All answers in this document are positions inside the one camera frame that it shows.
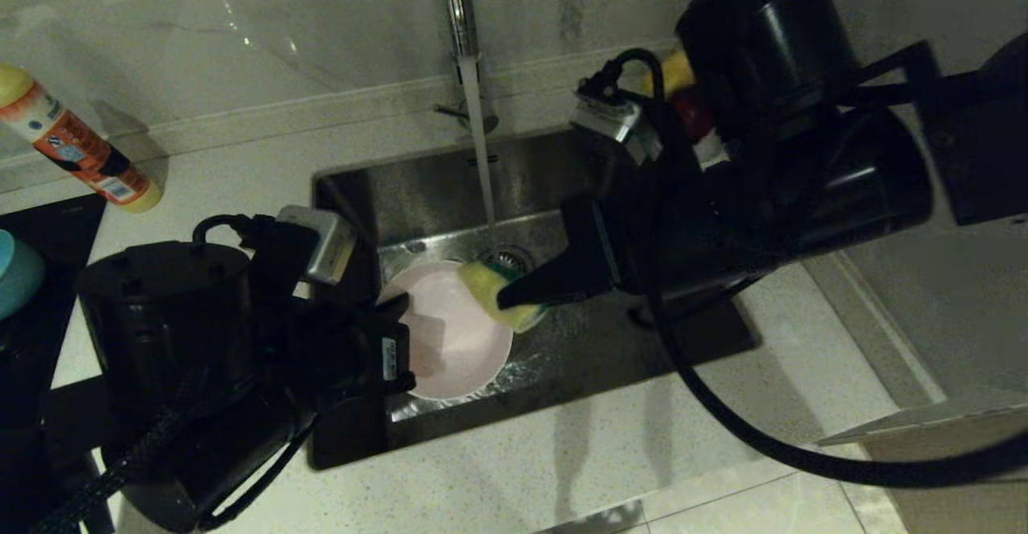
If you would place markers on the running water stream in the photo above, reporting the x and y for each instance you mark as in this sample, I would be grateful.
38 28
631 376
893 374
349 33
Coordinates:
482 165

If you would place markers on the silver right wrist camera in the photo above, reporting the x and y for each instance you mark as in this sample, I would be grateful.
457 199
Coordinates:
614 120

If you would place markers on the stainless steel sink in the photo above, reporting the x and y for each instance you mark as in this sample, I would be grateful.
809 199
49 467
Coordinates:
426 189

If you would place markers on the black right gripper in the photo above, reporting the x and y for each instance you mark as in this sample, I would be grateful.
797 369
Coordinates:
763 181

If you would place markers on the yellow pear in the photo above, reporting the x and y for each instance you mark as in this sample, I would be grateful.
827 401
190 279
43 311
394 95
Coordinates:
679 68

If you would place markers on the light wooden cabinet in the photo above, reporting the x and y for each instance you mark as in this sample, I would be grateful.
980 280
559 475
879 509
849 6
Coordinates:
956 510

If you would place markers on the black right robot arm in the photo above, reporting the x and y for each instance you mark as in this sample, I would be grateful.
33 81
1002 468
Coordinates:
980 140

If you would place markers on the dark red apple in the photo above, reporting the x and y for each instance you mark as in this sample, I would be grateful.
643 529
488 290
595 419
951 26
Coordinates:
695 116

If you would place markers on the metal sink drain strainer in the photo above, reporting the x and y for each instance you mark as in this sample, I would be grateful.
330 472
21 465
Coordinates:
514 257

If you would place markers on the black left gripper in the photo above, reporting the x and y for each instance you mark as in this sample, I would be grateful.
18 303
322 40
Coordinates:
177 333

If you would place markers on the blue plastic bowl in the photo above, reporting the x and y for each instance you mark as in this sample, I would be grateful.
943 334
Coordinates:
20 277

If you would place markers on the white fruit tray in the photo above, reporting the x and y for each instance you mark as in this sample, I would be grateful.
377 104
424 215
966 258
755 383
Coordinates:
711 152

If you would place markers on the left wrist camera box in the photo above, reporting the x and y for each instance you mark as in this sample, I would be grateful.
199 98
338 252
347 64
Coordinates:
325 245

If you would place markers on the green and yellow sponge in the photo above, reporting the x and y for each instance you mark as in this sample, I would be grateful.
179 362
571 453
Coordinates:
486 285

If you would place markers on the chrome faucet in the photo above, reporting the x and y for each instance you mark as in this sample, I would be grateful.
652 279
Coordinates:
458 4

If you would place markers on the black induction cooktop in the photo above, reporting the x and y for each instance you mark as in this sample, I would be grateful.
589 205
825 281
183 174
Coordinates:
48 229

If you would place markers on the pink plastic bowl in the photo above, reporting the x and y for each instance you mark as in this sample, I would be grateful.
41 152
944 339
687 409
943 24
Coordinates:
466 341

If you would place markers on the orange label detergent bottle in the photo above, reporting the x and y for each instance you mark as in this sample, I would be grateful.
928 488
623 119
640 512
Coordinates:
80 148

